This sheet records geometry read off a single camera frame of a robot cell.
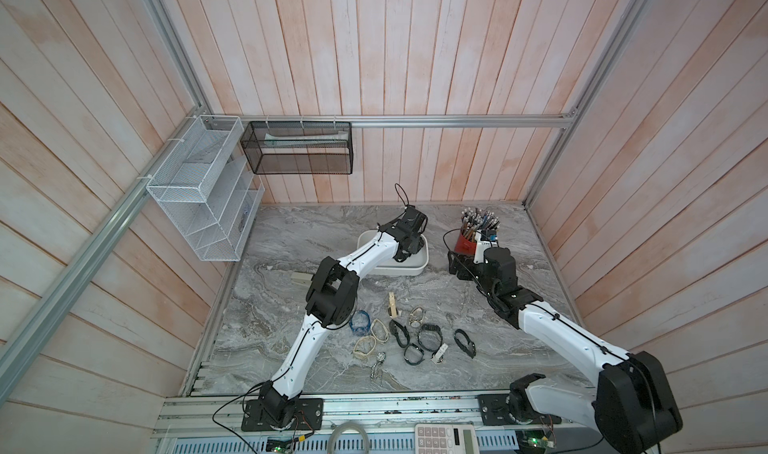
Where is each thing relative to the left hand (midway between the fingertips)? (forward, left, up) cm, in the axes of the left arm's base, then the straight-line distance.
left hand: (406, 241), depth 102 cm
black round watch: (-32, -6, -5) cm, 33 cm away
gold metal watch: (-26, -2, -5) cm, 26 cm away
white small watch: (-38, -7, -2) cm, 39 cm away
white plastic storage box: (-9, -2, -1) cm, 10 cm away
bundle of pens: (-1, -20, +12) cm, 24 cm away
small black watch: (-36, -2, -3) cm, 36 cm away
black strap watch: (-29, +6, -3) cm, 30 cm away
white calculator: (-57, -6, -3) cm, 57 cm away
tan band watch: (-29, +9, -4) cm, 30 cm away
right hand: (-12, -14, +11) cm, 22 cm away
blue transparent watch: (-28, +15, -6) cm, 32 cm away
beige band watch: (-37, +15, -4) cm, 40 cm away
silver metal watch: (-41, +10, -5) cm, 43 cm away
